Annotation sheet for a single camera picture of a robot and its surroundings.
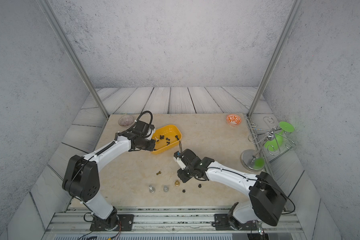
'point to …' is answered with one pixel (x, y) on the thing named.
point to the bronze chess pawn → (158, 173)
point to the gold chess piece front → (177, 183)
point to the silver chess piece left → (151, 189)
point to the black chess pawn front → (183, 190)
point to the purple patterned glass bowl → (125, 120)
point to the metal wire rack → (272, 139)
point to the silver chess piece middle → (166, 189)
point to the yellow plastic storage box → (172, 132)
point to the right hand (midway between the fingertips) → (181, 174)
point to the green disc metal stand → (268, 136)
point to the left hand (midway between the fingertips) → (155, 145)
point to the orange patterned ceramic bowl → (233, 119)
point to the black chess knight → (166, 138)
